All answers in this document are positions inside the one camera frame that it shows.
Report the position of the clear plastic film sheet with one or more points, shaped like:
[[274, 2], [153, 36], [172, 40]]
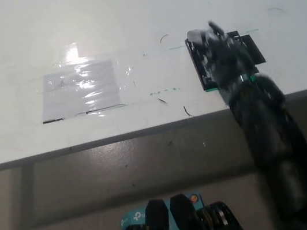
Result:
[[122, 67]]

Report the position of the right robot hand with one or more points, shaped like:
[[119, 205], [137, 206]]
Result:
[[230, 62]]

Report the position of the grey table leg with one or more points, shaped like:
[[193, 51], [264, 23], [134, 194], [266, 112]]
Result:
[[23, 199]]

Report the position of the clear plastic taped sheet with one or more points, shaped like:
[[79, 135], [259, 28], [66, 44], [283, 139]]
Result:
[[79, 88]]

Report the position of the black desk stapler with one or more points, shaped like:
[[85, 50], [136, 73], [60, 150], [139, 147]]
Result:
[[198, 64]]

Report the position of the black tape mark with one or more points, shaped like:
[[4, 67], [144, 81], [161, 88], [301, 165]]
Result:
[[255, 49]]

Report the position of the robot torso black teal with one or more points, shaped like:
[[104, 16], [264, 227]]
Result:
[[185, 223]]

